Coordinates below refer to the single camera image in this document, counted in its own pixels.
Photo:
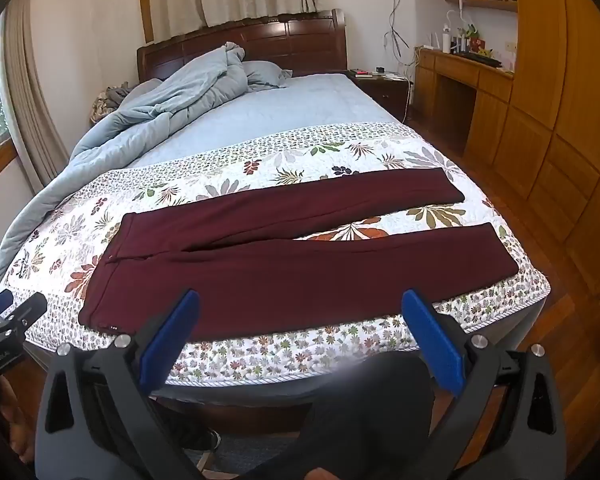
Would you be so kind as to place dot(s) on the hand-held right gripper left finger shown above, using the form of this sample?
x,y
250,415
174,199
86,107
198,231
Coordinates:
x,y
172,327

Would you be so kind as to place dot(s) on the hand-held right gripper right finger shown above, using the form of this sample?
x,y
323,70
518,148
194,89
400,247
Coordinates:
x,y
432,332

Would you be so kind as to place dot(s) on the maroon pants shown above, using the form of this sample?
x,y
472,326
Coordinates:
x,y
290,280

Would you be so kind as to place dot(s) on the person's leg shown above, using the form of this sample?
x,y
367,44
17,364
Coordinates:
x,y
370,410

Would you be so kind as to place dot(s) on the white floral quilt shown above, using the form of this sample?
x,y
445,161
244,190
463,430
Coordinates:
x,y
330,180

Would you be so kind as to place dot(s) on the beige curtain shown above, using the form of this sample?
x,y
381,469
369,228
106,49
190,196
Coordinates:
x,y
32,90

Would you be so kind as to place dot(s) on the grey clothes pile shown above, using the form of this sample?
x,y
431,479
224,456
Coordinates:
x,y
111,102

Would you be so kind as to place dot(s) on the light blue duvet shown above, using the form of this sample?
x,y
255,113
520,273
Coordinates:
x,y
145,105

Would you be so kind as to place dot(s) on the light blue bed sheet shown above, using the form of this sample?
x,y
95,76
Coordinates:
x,y
290,115

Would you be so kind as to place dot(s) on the wooden desk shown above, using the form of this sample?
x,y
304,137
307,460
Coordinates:
x,y
460,90

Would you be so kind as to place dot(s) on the dark wooden nightstand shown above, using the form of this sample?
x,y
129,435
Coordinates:
x,y
387,92

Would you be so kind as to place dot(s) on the wooden wardrobe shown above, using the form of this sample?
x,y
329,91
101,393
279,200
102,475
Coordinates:
x,y
555,110

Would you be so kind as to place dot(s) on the light blue pillow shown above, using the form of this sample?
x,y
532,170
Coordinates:
x,y
265,75

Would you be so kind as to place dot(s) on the black keyboard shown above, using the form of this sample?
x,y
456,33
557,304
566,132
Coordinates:
x,y
477,57

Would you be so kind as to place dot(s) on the white bottle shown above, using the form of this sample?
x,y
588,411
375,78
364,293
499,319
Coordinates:
x,y
447,40

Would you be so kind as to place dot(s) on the dark wooden headboard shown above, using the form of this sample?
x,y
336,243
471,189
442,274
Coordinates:
x,y
290,40

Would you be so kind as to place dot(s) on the white clothes hanger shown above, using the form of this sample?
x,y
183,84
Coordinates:
x,y
462,17

